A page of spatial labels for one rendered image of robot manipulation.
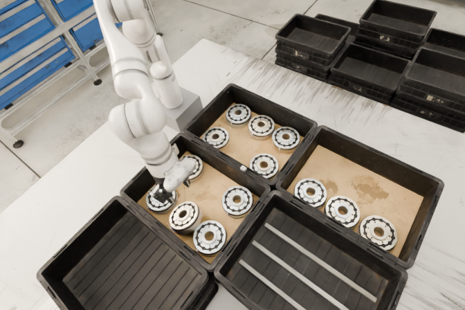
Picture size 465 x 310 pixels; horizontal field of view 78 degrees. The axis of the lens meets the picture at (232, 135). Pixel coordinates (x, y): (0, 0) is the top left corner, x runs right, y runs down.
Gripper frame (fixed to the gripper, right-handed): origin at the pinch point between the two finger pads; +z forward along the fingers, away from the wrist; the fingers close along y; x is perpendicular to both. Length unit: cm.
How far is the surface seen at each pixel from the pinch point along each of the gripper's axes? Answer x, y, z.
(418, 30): 21, -191, 50
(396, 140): 42, -77, 31
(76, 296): -11.6, 38.6, 19.1
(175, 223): -0.8, 5.8, 14.2
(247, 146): -1.6, -32.8, 17.9
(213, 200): 2.1, -8.4, 18.4
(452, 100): 56, -131, 47
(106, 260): -12.4, 26.7, 18.9
